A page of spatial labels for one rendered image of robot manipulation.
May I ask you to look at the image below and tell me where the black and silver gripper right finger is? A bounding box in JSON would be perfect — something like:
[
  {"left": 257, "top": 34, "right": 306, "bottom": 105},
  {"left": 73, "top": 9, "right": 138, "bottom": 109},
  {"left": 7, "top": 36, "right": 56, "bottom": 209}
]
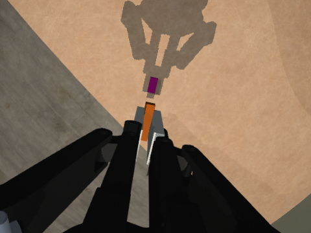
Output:
[{"left": 146, "top": 110, "right": 281, "bottom": 233}]

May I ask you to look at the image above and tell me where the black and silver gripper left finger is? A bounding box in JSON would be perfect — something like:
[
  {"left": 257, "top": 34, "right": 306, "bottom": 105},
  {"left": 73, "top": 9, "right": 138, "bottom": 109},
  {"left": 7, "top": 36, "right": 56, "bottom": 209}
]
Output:
[{"left": 0, "top": 106, "right": 144, "bottom": 233}]

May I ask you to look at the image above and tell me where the magenta rod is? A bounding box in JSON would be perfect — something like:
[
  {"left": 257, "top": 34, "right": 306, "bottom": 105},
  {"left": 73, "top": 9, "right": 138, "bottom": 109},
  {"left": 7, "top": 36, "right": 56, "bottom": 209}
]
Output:
[{"left": 147, "top": 77, "right": 158, "bottom": 94}]

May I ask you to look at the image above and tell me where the orange rod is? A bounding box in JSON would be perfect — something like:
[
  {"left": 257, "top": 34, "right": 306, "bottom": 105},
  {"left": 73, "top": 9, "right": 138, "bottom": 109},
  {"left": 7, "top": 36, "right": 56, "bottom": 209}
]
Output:
[{"left": 141, "top": 102, "right": 156, "bottom": 141}]

